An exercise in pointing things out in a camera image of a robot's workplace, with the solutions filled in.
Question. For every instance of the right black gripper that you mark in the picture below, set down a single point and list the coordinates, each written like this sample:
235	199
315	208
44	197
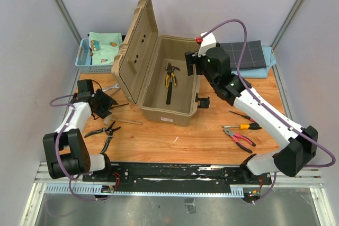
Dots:
193	58

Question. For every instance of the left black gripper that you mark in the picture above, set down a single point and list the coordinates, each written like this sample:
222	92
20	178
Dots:
108	102

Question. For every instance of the wooden handle tool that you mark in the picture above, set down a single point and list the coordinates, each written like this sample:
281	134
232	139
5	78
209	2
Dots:
109	119

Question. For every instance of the small claw hammer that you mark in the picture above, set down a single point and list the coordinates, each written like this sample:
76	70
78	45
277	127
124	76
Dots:
169	92

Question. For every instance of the yellow black handled pliers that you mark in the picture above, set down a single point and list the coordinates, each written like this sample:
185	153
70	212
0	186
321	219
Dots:
170	74

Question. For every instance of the tan plastic tool box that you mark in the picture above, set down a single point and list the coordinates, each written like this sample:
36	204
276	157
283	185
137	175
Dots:
139	68

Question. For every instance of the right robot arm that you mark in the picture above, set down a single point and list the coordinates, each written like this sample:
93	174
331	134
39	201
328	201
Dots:
296	149

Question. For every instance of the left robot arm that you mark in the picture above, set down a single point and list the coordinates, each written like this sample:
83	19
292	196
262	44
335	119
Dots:
65	149

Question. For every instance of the silver open-end wrench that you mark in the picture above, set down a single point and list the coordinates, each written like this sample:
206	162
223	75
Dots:
115	86

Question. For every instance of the blue plastic basket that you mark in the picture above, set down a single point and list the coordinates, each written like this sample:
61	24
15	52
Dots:
84	60

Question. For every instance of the green cartoon print cloth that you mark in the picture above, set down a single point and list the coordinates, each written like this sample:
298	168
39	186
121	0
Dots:
104	47

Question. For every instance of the dark grey checked cloth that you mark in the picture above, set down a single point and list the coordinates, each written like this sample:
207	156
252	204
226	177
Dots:
253	57

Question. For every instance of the light blue folded cloth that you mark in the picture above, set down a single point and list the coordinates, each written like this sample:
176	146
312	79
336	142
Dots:
262	73

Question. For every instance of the red black thin screwdriver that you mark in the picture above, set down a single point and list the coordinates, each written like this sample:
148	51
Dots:
244	116

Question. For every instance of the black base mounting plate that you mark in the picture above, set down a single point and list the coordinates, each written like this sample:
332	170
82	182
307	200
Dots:
172	178

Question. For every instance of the red handled pliers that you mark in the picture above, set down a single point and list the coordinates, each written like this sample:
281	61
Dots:
236	138

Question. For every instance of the blue slotted cable duct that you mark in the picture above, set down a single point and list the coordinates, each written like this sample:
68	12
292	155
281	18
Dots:
235	192

